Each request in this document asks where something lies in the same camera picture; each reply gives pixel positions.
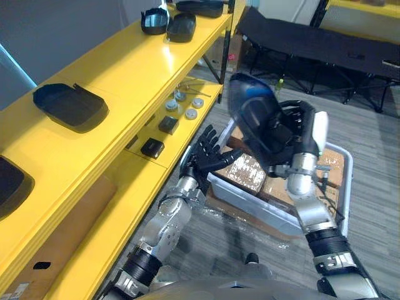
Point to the film-wrapped cardboard box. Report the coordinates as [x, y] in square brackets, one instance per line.
[243, 172]

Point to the silver right robot leg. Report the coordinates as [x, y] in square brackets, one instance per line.
[259, 268]

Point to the large cardboard box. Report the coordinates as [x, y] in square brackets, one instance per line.
[78, 218]

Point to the brown cardboard box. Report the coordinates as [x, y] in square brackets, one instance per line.
[236, 137]
[334, 168]
[276, 190]

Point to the silver robot torso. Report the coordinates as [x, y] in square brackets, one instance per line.
[218, 289]

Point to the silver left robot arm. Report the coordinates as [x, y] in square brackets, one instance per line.
[168, 218]

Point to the white cabinet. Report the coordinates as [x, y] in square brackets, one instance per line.
[287, 12]

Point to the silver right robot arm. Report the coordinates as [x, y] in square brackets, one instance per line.
[312, 212]

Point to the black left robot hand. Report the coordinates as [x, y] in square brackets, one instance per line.
[204, 156]

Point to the round grey disc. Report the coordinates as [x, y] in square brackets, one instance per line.
[191, 113]
[171, 105]
[197, 102]
[180, 95]

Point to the cardboard box with pink tag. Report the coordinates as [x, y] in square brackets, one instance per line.
[234, 47]

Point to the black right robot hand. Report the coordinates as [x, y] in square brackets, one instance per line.
[309, 134]

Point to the yellow shelf rack black posts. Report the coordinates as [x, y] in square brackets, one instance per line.
[131, 68]
[359, 9]

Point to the clear plastic film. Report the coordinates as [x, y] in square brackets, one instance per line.
[218, 215]

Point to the black folding cot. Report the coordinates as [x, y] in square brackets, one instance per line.
[297, 37]

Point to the black plastic housing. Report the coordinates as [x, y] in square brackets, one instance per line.
[68, 106]
[12, 187]
[153, 22]
[247, 97]
[181, 28]
[200, 7]

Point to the white plastic bin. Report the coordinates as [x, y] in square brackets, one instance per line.
[243, 200]

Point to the small green bottle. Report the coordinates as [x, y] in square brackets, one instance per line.
[281, 83]

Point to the small black box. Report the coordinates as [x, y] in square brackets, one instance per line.
[152, 147]
[168, 124]

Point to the cyan light strip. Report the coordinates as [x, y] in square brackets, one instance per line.
[15, 67]

